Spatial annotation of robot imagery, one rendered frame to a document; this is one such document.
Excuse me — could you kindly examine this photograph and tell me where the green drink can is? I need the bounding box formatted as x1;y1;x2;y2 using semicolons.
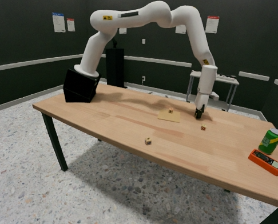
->
259;128;278;154

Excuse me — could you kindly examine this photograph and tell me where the tan square mat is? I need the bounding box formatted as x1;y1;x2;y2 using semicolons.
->
157;109;180;123

